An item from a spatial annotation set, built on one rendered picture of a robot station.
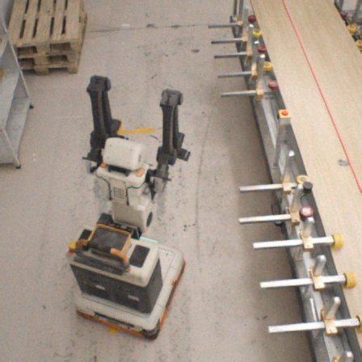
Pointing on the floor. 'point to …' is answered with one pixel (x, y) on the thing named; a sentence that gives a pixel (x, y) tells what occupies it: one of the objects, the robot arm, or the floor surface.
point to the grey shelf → (11, 101)
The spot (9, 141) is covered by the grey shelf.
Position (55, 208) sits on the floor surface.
